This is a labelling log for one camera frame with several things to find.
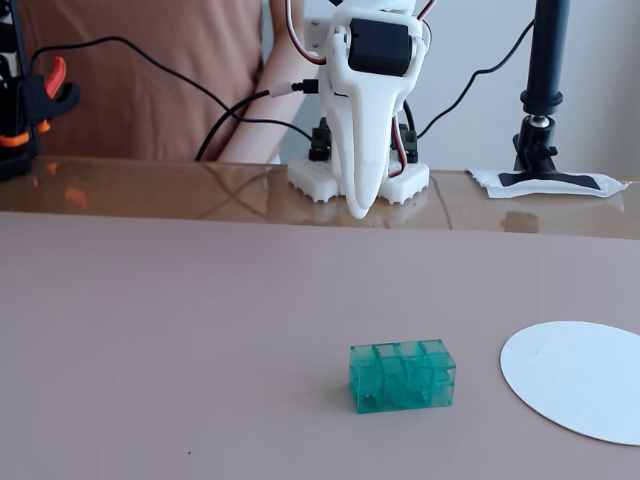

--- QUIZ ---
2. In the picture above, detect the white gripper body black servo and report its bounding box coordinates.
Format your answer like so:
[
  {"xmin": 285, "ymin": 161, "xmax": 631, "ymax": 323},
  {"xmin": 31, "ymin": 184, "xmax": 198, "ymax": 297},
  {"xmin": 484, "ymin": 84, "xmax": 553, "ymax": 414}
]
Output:
[{"xmin": 329, "ymin": 0, "xmax": 427, "ymax": 80}]

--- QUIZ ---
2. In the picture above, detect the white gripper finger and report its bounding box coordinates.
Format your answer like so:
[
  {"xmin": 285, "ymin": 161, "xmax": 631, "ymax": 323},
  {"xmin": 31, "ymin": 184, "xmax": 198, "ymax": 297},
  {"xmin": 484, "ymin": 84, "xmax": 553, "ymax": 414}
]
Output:
[
  {"xmin": 319, "ymin": 64, "xmax": 352, "ymax": 199},
  {"xmin": 331, "ymin": 23, "xmax": 430, "ymax": 222}
]

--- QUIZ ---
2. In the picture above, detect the teal transparent lego brick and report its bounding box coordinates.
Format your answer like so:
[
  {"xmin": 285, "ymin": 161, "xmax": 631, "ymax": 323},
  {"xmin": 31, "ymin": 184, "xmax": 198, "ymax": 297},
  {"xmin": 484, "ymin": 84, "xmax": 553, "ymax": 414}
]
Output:
[{"xmin": 347, "ymin": 339, "xmax": 458, "ymax": 415}]

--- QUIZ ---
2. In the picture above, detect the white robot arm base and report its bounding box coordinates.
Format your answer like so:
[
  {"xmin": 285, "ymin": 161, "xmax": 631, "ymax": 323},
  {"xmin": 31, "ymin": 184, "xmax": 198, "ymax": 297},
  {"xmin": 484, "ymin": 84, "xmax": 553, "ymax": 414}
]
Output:
[{"xmin": 286, "ymin": 155, "xmax": 431, "ymax": 205}]

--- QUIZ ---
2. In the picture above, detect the bare person forearm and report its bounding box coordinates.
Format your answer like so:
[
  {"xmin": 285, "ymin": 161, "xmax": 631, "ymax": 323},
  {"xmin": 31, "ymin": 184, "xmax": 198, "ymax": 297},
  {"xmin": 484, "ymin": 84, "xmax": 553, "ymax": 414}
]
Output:
[{"xmin": 218, "ymin": 0, "xmax": 329, "ymax": 164}]

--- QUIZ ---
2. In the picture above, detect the white paper circle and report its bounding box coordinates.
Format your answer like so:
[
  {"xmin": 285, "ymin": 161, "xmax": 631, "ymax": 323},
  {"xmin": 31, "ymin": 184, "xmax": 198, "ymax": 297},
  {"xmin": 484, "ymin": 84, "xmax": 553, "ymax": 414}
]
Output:
[{"xmin": 499, "ymin": 320, "xmax": 640, "ymax": 447}]

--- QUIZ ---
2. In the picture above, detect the white tape patch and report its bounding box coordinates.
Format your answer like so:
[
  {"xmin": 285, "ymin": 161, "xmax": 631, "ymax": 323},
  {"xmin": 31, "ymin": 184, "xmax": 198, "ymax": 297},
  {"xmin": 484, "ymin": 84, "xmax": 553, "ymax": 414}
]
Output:
[{"xmin": 467, "ymin": 167, "xmax": 632, "ymax": 200}]

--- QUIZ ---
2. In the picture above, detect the pink mat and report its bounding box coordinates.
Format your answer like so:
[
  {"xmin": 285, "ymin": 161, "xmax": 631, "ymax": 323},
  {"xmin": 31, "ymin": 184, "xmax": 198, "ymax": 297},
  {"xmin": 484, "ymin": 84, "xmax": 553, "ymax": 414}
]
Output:
[{"xmin": 0, "ymin": 211, "xmax": 640, "ymax": 480}]

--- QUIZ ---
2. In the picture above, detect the black orange spring clamp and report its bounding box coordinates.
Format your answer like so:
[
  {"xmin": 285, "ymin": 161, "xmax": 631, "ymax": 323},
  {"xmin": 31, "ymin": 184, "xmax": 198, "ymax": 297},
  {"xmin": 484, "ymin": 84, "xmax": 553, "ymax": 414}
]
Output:
[{"xmin": 13, "ymin": 56, "xmax": 82, "ymax": 135}]

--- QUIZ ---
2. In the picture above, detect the red white black servo wire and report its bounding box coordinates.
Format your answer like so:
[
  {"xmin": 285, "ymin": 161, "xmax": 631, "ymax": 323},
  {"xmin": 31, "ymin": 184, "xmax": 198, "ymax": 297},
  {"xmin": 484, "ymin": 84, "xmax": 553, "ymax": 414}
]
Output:
[
  {"xmin": 283, "ymin": 0, "xmax": 329, "ymax": 66},
  {"xmin": 387, "ymin": 97, "xmax": 419, "ymax": 179},
  {"xmin": 413, "ymin": 0, "xmax": 442, "ymax": 25}
]

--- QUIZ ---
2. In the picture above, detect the thin black camera cable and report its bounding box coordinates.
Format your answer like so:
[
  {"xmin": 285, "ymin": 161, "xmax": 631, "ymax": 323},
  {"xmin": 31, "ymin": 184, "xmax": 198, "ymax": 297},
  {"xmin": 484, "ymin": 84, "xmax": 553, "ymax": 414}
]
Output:
[{"xmin": 415, "ymin": 19, "xmax": 537, "ymax": 140}]

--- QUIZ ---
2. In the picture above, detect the black camera stand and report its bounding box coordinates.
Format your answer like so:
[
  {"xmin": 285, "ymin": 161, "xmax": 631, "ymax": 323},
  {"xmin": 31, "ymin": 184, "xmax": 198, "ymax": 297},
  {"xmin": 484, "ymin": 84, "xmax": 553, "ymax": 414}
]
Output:
[{"xmin": 498, "ymin": 0, "xmax": 605, "ymax": 192}]

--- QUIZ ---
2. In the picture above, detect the black power cable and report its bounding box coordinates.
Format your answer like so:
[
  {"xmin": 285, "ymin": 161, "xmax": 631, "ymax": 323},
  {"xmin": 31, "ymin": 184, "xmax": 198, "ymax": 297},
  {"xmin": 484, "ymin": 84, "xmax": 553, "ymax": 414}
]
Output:
[{"xmin": 28, "ymin": 35, "xmax": 314, "ymax": 144}]

